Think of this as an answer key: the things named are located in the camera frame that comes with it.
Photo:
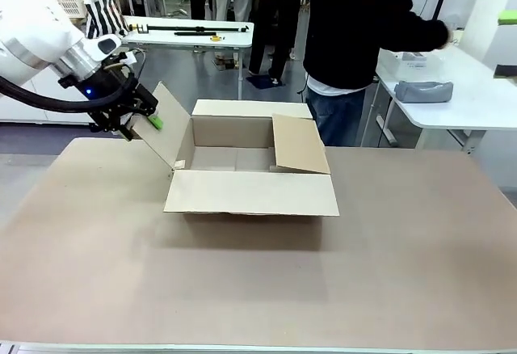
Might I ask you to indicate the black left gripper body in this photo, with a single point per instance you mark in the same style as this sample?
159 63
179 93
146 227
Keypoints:
113 91

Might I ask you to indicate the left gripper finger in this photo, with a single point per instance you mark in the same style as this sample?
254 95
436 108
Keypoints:
125 131
154 119

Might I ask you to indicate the brown cardboard box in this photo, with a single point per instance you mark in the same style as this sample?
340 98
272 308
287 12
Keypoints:
250 192

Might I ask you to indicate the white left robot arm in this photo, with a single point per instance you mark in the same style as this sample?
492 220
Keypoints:
32 26

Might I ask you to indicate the person's left forearm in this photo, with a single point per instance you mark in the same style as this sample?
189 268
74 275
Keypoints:
428 32

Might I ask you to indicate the white clear storage box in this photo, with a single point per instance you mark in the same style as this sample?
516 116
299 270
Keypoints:
412 61

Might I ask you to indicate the person's left hand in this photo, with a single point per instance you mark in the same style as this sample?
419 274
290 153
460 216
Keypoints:
453 39

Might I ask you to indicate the black white striped bag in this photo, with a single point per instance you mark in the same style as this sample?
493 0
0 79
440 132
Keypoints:
105 10

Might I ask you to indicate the black tripod pole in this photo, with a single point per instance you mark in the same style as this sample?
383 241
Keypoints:
169 27
218 30

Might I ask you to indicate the white folding table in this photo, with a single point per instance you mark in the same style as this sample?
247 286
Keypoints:
182 39

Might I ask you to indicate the white low cabinet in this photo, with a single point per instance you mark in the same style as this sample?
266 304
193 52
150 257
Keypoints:
28 109

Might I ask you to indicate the yellow tape roll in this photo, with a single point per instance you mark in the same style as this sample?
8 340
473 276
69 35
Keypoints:
217 39

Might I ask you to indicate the blue floor mat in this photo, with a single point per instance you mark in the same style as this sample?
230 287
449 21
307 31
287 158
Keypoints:
264 81

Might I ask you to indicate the bystander in grey trousers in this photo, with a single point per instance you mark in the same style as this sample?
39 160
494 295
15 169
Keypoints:
232 2

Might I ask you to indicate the bystander in white shirt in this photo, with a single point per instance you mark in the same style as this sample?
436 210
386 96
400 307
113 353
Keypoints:
278 22

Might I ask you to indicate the person in black sweater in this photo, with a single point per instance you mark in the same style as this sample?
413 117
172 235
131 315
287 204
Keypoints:
355 26

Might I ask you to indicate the grey fabric pouch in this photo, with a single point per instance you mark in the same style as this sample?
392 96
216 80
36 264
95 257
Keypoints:
424 91

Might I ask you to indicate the large white side table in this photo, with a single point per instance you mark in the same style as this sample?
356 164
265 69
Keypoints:
464 103

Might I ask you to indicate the green block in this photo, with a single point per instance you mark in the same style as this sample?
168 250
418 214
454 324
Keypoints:
508 17

